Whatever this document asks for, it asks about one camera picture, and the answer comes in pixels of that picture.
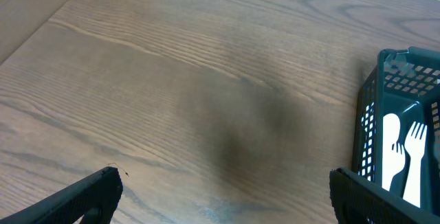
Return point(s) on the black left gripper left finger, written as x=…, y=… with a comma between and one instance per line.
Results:
x=93, y=199

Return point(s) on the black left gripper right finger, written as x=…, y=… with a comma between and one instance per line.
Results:
x=357, y=200

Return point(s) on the white plastic spoon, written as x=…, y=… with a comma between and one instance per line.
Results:
x=393, y=154

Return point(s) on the white plastic utensil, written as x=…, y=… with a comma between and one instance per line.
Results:
x=415, y=145

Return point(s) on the black perforated plastic basket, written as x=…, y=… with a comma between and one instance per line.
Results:
x=406, y=83

